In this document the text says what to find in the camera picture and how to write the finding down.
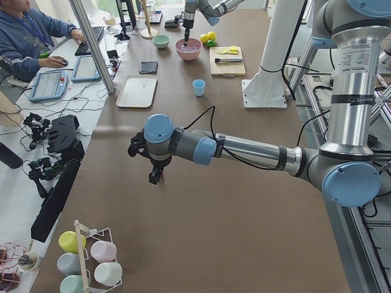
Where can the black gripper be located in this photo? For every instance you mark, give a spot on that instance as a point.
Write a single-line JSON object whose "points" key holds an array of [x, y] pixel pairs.
{"points": [[187, 24], [159, 167]]}

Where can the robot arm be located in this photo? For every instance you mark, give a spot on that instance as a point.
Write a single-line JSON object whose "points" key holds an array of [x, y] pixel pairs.
{"points": [[211, 14], [342, 167]]}

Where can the pink bowl of ice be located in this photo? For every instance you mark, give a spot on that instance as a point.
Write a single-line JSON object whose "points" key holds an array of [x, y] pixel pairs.
{"points": [[189, 52]]}

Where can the wooden cup tree stand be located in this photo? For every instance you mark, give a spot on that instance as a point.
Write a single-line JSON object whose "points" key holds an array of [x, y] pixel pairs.
{"points": [[148, 33]]}

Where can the small blue cup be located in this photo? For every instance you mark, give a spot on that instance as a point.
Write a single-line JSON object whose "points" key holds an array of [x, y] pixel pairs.
{"points": [[198, 87]]}

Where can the pink cup on rack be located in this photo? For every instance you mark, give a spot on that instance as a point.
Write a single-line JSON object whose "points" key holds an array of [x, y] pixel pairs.
{"points": [[103, 251]]}

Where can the yellow cup on rack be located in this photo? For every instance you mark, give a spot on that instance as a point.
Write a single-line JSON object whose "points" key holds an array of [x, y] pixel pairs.
{"points": [[68, 241]]}

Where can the white cup on rack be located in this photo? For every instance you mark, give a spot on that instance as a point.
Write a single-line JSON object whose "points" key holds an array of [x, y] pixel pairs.
{"points": [[108, 273]]}

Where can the grey cup on rack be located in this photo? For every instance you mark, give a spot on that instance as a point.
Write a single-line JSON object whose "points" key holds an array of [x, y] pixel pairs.
{"points": [[69, 264]]}

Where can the mint cup on rack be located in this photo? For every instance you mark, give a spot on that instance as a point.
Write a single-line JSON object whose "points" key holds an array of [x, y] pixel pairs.
{"points": [[72, 284]]}

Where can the yellow lemon near lime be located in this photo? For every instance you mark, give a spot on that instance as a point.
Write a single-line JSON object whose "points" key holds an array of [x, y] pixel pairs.
{"points": [[204, 38]]}

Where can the yellow lemon far side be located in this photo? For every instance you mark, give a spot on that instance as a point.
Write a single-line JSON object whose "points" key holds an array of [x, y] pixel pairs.
{"points": [[211, 35]]}

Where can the green lime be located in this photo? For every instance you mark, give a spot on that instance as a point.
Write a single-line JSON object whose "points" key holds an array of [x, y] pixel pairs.
{"points": [[211, 43]]}

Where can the green ceramic bowl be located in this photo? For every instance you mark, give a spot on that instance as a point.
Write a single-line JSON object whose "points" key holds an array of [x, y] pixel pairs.
{"points": [[161, 41]]}

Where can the lemon half slice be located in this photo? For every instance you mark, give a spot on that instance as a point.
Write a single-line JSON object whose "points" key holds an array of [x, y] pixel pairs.
{"points": [[233, 50]]}

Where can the grey folded cloth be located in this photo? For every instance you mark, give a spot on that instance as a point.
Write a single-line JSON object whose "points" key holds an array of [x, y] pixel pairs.
{"points": [[148, 67]]}

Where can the wooden cutting board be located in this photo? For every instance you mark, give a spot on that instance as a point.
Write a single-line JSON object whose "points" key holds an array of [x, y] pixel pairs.
{"points": [[226, 69]]}

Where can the cream rabbit tray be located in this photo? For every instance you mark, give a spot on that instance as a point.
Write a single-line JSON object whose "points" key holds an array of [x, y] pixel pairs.
{"points": [[137, 91]]}

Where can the blue teach pendant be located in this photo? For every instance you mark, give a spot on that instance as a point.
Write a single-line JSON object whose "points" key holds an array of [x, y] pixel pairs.
{"points": [[49, 85], [85, 70]]}

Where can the person in blue hoodie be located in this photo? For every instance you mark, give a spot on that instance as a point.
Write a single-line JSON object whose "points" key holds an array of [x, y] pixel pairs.
{"points": [[26, 39]]}

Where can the white wire cup rack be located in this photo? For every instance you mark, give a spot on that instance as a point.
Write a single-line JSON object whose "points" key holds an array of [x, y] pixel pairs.
{"points": [[87, 263]]}

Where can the white camera post base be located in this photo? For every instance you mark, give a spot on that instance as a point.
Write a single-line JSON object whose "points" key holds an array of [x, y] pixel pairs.
{"points": [[267, 88]]}

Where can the aluminium frame post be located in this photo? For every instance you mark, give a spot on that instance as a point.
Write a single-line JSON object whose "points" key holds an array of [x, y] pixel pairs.
{"points": [[83, 22]]}

